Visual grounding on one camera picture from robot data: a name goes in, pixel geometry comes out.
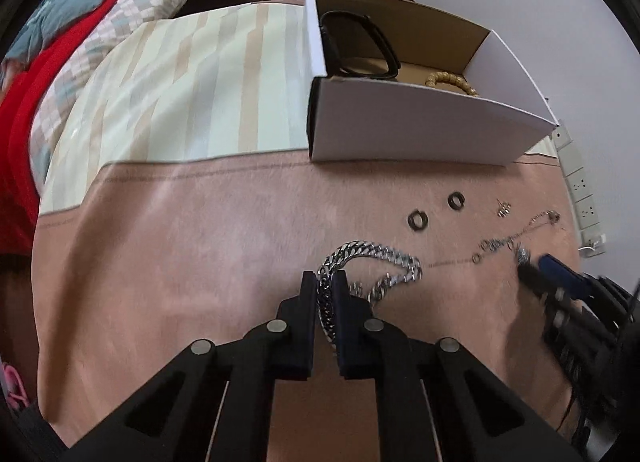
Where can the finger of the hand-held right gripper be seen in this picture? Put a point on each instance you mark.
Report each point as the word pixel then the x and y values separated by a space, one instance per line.
pixel 562 272
pixel 537 279

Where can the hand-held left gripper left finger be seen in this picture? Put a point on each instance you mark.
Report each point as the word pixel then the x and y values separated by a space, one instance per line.
pixel 310 312

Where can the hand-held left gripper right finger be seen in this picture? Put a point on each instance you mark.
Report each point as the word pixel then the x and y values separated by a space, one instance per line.
pixel 341 312

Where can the white cardboard box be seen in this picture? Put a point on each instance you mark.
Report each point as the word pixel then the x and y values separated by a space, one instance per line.
pixel 425 126

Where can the small stud earring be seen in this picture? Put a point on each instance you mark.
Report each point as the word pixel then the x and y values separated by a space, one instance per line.
pixel 502 208

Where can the white power strip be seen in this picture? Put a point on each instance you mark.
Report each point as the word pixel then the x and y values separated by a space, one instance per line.
pixel 580 181

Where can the pink and striped blanket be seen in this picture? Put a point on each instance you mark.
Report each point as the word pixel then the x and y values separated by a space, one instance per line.
pixel 175 242

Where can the black sunglasses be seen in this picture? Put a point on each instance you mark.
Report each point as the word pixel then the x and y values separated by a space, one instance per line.
pixel 388 52

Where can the pink slipper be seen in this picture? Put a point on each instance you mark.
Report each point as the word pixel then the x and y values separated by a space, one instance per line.
pixel 12 382

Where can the red blanket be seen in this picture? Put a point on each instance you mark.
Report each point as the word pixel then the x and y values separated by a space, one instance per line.
pixel 20 141

